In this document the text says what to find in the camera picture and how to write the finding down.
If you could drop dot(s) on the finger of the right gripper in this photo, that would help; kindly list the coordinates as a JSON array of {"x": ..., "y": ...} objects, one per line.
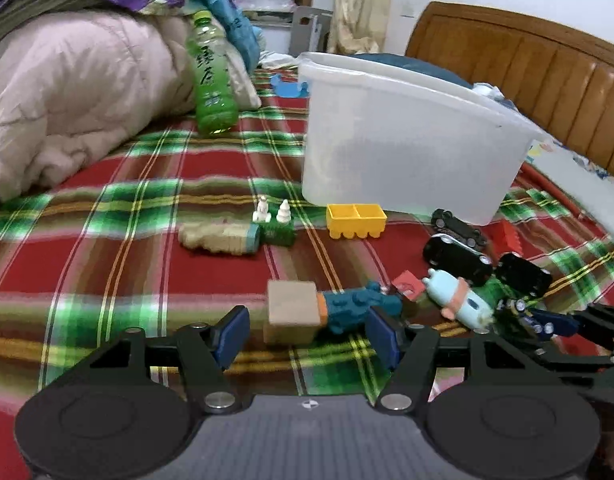
[
  {"x": 515, "y": 319},
  {"x": 596, "y": 324}
]

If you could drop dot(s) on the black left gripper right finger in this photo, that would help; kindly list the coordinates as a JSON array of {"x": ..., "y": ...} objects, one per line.
[{"x": 408, "y": 352}]

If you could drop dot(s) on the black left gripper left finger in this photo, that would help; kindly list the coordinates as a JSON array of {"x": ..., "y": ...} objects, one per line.
[{"x": 205, "y": 352}]

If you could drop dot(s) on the tan wooden cube block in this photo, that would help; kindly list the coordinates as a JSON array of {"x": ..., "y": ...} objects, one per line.
[{"x": 293, "y": 313}]

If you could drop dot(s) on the light blue toy figure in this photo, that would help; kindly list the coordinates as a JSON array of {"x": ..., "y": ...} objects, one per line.
[{"x": 457, "y": 301}]

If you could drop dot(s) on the red toy brick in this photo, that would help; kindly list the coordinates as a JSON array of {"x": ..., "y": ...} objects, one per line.
[{"x": 504, "y": 238}]

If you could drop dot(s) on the teal orange toy figure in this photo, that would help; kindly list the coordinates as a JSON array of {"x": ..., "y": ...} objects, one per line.
[{"x": 340, "y": 311}]

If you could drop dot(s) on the white patterned pillow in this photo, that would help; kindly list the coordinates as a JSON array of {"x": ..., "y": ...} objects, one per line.
[{"x": 589, "y": 186}]

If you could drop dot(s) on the plaid bed sheet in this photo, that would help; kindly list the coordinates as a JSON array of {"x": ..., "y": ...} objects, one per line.
[{"x": 100, "y": 253}]

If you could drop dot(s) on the green block with white trees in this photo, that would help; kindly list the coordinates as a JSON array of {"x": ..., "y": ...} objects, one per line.
[{"x": 275, "y": 229}]

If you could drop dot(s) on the yellow toy brick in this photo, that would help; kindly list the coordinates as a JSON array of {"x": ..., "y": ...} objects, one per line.
[{"x": 355, "y": 220}]

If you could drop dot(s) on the green tea bottle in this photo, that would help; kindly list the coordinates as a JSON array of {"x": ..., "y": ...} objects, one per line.
[{"x": 215, "y": 106}]

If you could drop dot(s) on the wooden bed headboard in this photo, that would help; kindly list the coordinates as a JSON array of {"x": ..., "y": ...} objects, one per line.
[{"x": 560, "y": 78}]

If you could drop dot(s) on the white translucent plastic bin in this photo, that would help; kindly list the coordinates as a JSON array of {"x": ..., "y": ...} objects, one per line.
[{"x": 409, "y": 142}]

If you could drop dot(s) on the blue plastic toy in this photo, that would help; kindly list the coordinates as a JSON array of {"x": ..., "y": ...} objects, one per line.
[{"x": 286, "y": 89}]

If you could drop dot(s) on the blue pillow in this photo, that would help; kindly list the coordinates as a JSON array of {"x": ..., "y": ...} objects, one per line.
[{"x": 415, "y": 65}]

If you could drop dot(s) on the pink quilt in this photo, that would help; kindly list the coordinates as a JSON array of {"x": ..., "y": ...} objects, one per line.
[{"x": 76, "y": 85}]

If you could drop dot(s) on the blue blanket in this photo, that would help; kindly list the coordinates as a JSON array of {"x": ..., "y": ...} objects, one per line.
[{"x": 239, "y": 30}]

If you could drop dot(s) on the grey folding stool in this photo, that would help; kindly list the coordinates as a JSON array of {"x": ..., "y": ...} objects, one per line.
[{"x": 310, "y": 30}]

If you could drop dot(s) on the beige curtain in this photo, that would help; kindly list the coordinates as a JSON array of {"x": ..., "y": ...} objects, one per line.
[{"x": 358, "y": 26}]

